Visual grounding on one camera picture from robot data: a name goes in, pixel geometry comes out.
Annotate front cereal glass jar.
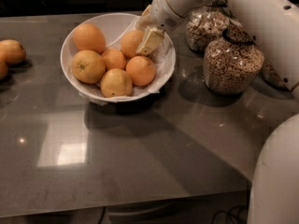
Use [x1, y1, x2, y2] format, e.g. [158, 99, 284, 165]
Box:
[203, 23, 264, 95]

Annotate cereal glass jar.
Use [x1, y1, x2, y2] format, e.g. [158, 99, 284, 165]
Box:
[203, 23, 264, 95]
[262, 61, 287, 90]

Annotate orange on table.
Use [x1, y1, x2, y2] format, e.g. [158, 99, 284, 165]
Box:
[0, 39, 26, 65]

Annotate black cables under table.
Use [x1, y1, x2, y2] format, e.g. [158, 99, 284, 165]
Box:
[211, 205, 250, 224]

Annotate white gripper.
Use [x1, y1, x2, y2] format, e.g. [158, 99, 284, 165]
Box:
[135, 0, 189, 56]

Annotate back left cereal jar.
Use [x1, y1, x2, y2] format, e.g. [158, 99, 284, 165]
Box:
[186, 6, 229, 52]

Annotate right cereal glass jar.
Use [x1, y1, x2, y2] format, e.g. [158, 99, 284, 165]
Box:
[262, 61, 287, 90]

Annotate white bowl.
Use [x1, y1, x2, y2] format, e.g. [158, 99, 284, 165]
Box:
[60, 13, 176, 105]

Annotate yellowish orange front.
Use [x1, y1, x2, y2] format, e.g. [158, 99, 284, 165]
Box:
[100, 68, 133, 97]

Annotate small centre orange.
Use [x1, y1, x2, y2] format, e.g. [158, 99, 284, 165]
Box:
[102, 49, 127, 70]

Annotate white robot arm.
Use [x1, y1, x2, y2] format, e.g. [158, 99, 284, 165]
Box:
[136, 0, 299, 224]

